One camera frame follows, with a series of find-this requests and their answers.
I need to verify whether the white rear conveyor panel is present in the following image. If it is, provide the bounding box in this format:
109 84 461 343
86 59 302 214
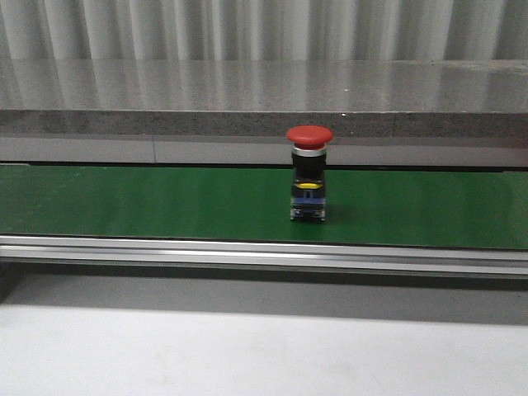
1 134 527 168

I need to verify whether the red mushroom push button switch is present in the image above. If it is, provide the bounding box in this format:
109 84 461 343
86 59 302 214
286 125 334 221

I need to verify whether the green conveyor belt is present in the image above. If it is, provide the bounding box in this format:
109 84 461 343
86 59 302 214
1 164 527 250

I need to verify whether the white pleated curtain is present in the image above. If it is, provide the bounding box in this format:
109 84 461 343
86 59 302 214
1 1 527 61

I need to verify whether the aluminium conveyor side rail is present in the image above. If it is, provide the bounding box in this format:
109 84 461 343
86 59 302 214
1 235 527 278

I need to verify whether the grey granite counter slab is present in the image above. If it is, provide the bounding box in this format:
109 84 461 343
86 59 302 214
1 59 527 139

